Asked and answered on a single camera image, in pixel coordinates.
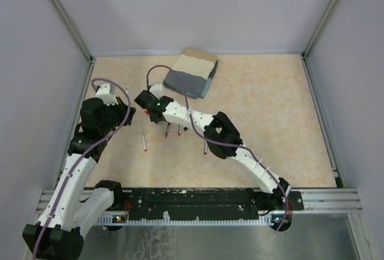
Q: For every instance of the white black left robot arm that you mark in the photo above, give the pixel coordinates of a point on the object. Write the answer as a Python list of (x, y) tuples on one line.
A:
[(60, 231)]

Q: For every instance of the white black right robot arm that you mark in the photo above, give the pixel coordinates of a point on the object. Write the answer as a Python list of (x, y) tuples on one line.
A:
[(223, 139)]

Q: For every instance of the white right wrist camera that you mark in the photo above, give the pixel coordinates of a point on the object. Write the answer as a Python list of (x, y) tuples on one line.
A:
[(156, 89)]

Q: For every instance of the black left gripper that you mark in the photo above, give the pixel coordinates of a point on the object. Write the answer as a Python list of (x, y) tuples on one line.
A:
[(123, 109)]

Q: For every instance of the white brown-end marker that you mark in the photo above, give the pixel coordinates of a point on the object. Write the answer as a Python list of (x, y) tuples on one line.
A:
[(205, 148)]

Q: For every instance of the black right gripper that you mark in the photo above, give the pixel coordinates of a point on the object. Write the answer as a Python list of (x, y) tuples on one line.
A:
[(159, 121)]

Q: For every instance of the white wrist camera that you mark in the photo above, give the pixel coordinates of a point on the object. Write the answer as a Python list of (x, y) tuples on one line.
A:
[(105, 92), (156, 89)]

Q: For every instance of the red clear pen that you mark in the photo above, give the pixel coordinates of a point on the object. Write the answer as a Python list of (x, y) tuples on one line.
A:
[(167, 130)]

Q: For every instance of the aluminium frame post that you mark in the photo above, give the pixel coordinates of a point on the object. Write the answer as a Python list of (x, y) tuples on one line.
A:
[(71, 28), (324, 20)]

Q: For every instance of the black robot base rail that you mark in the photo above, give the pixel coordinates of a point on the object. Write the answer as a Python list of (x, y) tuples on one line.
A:
[(162, 206)]

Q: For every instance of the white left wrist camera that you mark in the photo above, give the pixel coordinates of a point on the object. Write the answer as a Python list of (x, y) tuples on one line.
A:
[(105, 92)]

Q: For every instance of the aluminium frame post left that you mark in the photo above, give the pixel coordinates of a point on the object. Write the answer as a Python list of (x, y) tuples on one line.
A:
[(71, 28)]

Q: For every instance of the small white red-end pen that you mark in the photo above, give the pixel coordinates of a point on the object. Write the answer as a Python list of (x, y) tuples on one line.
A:
[(144, 142)]

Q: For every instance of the folded grey beige cloth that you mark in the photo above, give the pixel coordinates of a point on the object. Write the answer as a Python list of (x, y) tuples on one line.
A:
[(196, 69)]

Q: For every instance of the aluminium frame post right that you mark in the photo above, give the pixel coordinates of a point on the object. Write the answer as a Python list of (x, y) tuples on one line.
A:
[(324, 20)]

